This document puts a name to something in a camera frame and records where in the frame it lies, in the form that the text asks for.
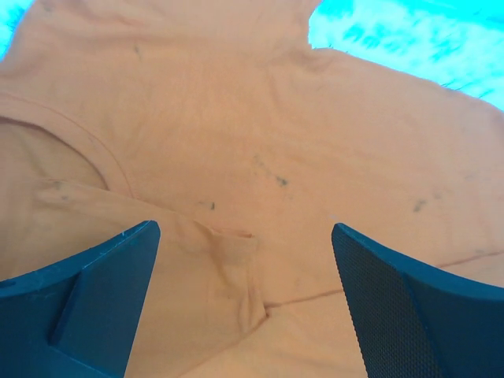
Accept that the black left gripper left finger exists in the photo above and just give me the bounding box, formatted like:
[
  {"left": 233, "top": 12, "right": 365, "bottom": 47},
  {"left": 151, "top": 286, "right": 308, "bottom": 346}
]
[{"left": 1, "top": 221, "right": 160, "bottom": 377}]

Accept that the floral table cloth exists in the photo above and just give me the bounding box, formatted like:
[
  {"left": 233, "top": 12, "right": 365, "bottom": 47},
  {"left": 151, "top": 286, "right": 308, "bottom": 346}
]
[{"left": 1, "top": 1, "right": 503, "bottom": 108}]

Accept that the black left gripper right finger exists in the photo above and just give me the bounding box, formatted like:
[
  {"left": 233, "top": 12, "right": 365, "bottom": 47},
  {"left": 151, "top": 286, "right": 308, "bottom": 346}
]
[{"left": 332, "top": 223, "right": 503, "bottom": 377}]

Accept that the orange t shirt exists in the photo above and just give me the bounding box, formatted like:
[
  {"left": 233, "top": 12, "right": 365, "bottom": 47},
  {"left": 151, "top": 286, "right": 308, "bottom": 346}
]
[{"left": 1, "top": 1, "right": 503, "bottom": 377}]

